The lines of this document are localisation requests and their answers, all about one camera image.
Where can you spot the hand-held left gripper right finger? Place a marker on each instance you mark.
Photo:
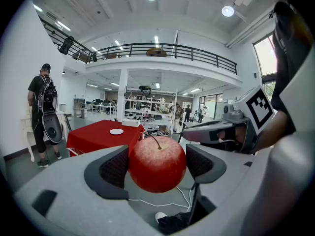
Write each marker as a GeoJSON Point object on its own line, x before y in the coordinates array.
{"type": "Point", "coordinates": [246, 181]}

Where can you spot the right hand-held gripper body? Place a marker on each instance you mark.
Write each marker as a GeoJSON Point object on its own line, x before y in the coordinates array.
{"type": "Point", "coordinates": [258, 107]}

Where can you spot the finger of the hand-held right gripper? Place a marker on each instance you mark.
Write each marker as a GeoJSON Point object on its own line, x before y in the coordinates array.
{"type": "Point", "coordinates": [197, 133]}

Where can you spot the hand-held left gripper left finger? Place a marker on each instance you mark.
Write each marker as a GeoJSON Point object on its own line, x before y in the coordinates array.
{"type": "Point", "coordinates": [73, 193]}

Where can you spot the red apple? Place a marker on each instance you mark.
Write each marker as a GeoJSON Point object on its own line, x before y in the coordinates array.
{"type": "Point", "coordinates": [157, 166]}

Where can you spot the white round plate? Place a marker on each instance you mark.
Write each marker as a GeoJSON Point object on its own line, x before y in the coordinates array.
{"type": "Point", "coordinates": [116, 131]}

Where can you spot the person's right forearm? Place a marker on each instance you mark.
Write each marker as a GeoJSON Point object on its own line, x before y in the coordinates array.
{"type": "Point", "coordinates": [275, 129]}

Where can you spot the person's right hand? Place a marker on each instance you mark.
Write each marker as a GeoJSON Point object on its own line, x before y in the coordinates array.
{"type": "Point", "coordinates": [241, 134]}

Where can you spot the pile of black equipment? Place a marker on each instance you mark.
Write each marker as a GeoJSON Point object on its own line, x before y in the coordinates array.
{"type": "Point", "coordinates": [157, 133]}

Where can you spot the tall window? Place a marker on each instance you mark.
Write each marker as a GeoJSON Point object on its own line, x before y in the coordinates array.
{"type": "Point", "coordinates": [267, 58]}

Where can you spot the white shelf unit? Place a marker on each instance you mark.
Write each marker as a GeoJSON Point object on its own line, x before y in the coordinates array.
{"type": "Point", "coordinates": [150, 112]}

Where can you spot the person's black jacket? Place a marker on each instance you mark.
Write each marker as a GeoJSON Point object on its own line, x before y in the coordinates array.
{"type": "Point", "coordinates": [285, 58]}

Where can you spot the table with red cloth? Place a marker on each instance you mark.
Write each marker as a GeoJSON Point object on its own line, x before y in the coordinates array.
{"type": "Point", "coordinates": [93, 136]}

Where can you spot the white cardboard box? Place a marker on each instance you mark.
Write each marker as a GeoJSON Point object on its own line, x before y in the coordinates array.
{"type": "Point", "coordinates": [131, 123]}

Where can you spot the black tripod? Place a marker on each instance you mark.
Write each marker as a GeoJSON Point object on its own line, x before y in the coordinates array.
{"type": "Point", "coordinates": [67, 122]}

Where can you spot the grey cabinet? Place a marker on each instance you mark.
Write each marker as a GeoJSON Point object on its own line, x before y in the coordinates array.
{"type": "Point", "coordinates": [79, 110]}

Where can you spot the black plastic bag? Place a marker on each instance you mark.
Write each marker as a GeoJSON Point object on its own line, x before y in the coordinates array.
{"type": "Point", "coordinates": [172, 224]}

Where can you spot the row of office desks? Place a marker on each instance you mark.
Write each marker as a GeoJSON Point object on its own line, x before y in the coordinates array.
{"type": "Point", "coordinates": [101, 104]}

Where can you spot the black balcony railing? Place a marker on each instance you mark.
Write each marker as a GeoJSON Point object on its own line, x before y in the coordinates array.
{"type": "Point", "coordinates": [157, 44]}

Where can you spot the black spotlight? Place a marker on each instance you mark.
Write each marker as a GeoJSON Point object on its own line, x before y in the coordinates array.
{"type": "Point", "coordinates": [66, 45]}

